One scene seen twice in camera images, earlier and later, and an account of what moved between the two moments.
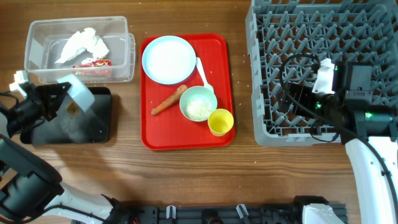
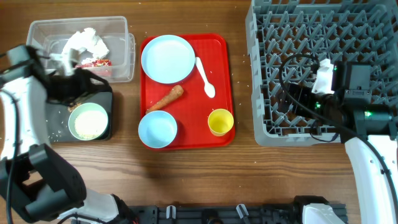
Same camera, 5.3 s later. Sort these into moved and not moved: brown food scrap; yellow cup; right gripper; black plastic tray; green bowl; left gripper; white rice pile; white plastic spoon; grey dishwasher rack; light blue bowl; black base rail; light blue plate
Moved: white rice pile; left gripper; green bowl; light blue bowl
Not moved: right gripper; black plastic tray; white plastic spoon; light blue plate; yellow cup; brown food scrap; black base rail; grey dishwasher rack
